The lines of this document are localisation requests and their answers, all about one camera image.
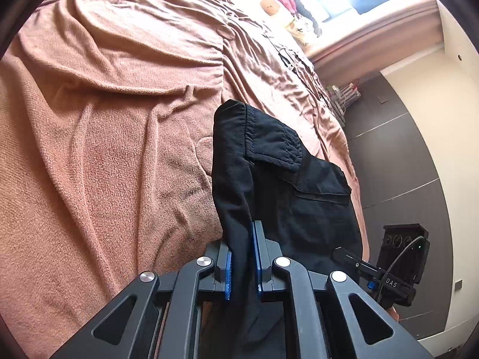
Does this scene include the black cables on bed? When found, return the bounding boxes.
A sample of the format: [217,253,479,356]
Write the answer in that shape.
[262,26,330,101]

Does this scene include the brown fleece blanket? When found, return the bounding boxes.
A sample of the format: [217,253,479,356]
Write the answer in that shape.
[0,0,371,359]

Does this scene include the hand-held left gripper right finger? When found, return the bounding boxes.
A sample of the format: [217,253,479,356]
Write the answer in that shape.
[251,220,431,359]

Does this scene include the dark folded cloth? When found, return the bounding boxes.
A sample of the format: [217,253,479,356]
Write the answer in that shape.
[350,0,395,13]

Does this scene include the black cloth heap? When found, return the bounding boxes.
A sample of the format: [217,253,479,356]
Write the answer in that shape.
[279,0,323,36]

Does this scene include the white wire rack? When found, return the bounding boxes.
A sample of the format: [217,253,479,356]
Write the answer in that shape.
[325,78,362,124]

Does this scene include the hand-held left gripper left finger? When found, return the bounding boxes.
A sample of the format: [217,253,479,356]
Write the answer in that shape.
[48,241,234,359]

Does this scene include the black pants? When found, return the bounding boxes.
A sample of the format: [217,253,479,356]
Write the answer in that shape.
[200,99,369,359]

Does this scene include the pink window sill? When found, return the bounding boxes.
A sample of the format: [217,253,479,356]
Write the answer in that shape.
[310,0,446,83]

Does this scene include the bear print pillow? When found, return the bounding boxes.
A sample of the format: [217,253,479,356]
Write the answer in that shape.
[260,0,319,45]

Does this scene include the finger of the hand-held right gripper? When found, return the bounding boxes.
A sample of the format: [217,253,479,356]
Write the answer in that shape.
[333,247,380,275]

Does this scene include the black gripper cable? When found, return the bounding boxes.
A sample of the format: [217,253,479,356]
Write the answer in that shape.
[376,235,427,300]

